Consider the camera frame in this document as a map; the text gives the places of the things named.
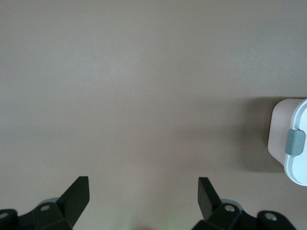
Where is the pink plastic storage box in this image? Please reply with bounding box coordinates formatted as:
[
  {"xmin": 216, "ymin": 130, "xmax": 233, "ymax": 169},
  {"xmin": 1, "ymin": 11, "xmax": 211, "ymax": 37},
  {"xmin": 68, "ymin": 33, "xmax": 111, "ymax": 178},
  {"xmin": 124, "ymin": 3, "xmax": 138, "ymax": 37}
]
[{"xmin": 267, "ymin": 97, "xmax": 307, "ymax": 168}]

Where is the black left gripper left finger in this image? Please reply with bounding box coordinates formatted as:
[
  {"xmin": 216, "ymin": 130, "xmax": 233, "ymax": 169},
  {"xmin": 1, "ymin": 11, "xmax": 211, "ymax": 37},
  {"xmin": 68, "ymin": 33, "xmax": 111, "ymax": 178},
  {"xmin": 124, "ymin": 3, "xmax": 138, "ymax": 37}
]
[{"xmin": 0, "ymin": 176, "xmax": 90, "ymax": 230}]

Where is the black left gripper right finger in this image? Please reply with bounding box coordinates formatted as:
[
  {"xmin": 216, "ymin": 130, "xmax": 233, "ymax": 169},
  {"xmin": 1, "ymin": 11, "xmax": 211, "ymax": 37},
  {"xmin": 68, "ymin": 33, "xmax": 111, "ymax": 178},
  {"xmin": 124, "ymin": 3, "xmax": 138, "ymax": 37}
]
[{"xmin": 191, "ymin": 177, "xmax": 298, "ymax": 230}]

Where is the grey lid clip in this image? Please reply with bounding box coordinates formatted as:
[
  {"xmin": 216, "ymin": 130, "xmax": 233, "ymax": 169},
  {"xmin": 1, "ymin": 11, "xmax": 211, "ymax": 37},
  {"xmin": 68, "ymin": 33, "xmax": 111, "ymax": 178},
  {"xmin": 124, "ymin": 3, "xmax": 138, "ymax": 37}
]
[{"xmin": 284, "ymin": 128, "xmax": 306, "ymax": 156}]

